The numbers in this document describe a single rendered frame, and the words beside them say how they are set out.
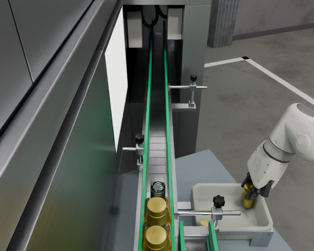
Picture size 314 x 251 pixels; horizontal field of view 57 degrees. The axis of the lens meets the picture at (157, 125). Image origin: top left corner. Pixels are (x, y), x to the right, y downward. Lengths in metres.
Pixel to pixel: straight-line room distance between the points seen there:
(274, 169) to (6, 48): 0.64
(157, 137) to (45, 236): 0.79
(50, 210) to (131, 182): 0.76
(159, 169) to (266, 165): 0.35
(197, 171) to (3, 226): 0.94
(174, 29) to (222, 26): 2.76
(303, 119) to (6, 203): 0.59
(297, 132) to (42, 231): 0.54
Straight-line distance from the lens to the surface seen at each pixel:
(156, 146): 1.05
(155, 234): 0.49
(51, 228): 0.37
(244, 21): 4.58
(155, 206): 0.52
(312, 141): 0.67
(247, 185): 0.89
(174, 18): 1.46
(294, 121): 0.71
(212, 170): 1.17
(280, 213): 2.10
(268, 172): 0.78
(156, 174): 0.95
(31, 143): 0.33
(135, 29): 1.49
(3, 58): 0.33
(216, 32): 4.18
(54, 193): 0.37
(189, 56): 1.42
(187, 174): 1.14
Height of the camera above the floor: 1.57
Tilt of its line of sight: 37 degrees down
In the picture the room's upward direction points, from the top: straight up
